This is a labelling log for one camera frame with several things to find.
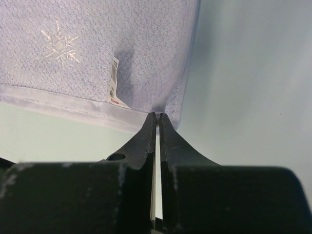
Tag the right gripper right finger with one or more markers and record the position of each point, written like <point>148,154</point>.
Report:
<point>200,196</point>

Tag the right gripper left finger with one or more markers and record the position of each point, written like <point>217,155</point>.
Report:
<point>112,196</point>

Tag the lavender white cloth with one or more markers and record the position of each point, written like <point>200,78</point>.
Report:
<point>104,62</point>

